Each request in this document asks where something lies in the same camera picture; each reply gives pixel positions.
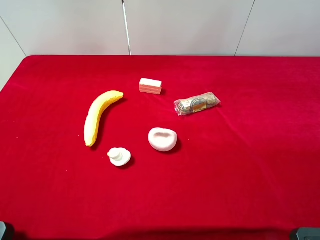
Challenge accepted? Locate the yellow banana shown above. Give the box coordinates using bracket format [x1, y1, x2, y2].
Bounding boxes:
[83, 90, 124, 147]

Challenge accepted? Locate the white foam mushroom shape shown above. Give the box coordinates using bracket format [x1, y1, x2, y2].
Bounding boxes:
[107, 147, 132, 167]

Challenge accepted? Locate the clear wrapped snack bar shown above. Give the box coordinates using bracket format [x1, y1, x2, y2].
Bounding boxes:
[173, 92, 221, 116]

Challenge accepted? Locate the white metal pole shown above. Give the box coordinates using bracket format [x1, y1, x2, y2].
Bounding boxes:
[121, 0, 132, 56]

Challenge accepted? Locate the pink layered wafer block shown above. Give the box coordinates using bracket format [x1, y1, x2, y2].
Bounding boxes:
[139, 78, 162, 95]

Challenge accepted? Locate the red tablecloth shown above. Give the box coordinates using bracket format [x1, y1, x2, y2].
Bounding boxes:
[0, 56, 320, 240]

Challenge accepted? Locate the white foam bowl shape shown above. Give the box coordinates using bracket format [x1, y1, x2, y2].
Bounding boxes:
[148, 127, 178, 152]

